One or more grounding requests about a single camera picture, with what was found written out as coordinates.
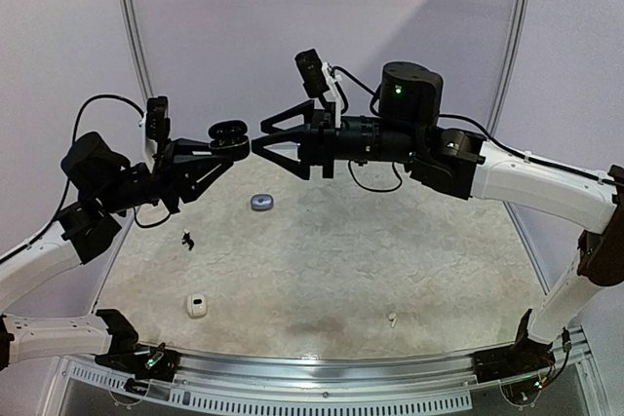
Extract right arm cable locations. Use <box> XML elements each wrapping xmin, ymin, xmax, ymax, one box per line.
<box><xmin>331</xmin><ymin>64</ymin><xmax>620</xmax><ymax>193</ymax></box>

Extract black earbud charging case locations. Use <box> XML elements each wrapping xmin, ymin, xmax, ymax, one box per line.
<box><xmin>208</xmin><ymin>120</ymin><xmax>251</xmax><ymax>161</ymax></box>

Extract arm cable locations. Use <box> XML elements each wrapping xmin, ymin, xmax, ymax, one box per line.
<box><xmin>331</xmin><ymin>64</ymin><xmax>620</xmax><ymax>193</ymax></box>
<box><xmin>9</xmin><ymin>95</ymin><xmax>175</xmax><ymax>261</ymax></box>

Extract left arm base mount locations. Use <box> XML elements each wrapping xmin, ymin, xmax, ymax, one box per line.
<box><xmin>95</xmin><ymin>309</ymin><xmax>180</xmax><ymax>383</ymax></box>

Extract aluminium front rail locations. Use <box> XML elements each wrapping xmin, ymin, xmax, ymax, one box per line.
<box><xmin>43</xmin><ymin>327</ymin><xmax>610</xmax><ymax>415</ymax></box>

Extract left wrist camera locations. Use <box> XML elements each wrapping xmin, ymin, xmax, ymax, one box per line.
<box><xmin>139</xmin><ymin>95</ymin><xmax>171</xmax><ymax>170</ymax></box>

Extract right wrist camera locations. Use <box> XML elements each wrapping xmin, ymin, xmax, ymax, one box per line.
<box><xmin>294</xmin><ymin>49</ymin><xmax>348</xmax><ymax>129</ymax></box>

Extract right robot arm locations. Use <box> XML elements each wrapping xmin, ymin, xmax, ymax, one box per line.
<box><xmin>252</xmin><ymin>61</ymin><xmax>623</xmax><ymax>373</ymax></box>

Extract purple earbud charging case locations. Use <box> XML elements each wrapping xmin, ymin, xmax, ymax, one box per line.
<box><xmin>250</xmin><ymin>194</ymin><xmax>274</xmax><ymax>211</ymax></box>

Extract white earbud charging case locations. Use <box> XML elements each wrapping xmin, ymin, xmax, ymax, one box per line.
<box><xmin>186</xmin><ymin>293</ymin><xmax>208</xmax><ymax>320</ymax></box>

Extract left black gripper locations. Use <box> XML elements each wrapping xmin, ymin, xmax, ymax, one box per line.
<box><xmin>97</xmin><ymin>136</ymin><xmax>232</xmax><ymax>213</ymax></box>

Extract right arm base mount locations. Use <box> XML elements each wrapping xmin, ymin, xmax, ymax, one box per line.
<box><xmin>471</xmin><ymin>328</ymin><xmax>556</xmax><ymax>383</ymax></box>

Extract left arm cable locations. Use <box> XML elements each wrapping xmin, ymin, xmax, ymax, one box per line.
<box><xmin>9</xmin><ymin>95</ymin><xmax>175</xmax><ymax>261</ymax></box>

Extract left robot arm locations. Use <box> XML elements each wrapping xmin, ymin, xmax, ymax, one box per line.
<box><xmin>1</xmin><ymin>132</ymin><xmax>250</xmax><ymax>371</ymax></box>

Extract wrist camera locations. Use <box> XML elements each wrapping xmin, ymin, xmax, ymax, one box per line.
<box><xmin>294</xmin><ymin>49</ymin><xmax>348</xmax><ymax>129</ymax></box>
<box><xmin>139</xmin><ymin>95</ymin><xmax>171</xmax><ymax>170</ymax></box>

